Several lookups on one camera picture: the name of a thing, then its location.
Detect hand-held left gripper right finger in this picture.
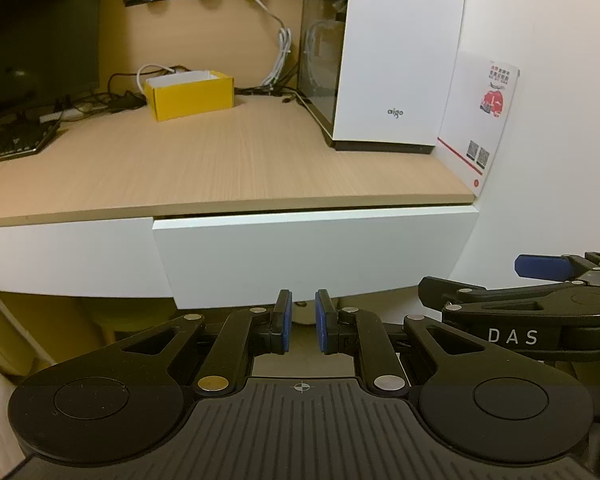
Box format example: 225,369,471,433
314,288,487,394

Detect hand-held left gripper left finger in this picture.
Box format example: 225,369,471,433
115,289,295,396

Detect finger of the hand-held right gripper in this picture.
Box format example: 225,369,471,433
418,275,589,326
514,251,600,282

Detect white front wooden drawer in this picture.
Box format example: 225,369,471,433
152,204,481,311

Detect white red printed card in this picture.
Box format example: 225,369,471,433
437,50,521,197

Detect yellow cardboard box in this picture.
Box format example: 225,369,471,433
144,70,235,123

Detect white computer case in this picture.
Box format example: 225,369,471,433
298,0,469,156

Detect black keyboard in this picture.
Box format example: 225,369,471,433
0,119,63,167

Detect black computer monitor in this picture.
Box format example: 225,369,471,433
0,0,104,127

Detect black cables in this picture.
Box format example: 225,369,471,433
54,64,301,122

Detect white plug cable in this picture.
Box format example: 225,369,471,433
243,0,294,89

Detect white looped cable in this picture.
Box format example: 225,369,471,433
136,63,177,97

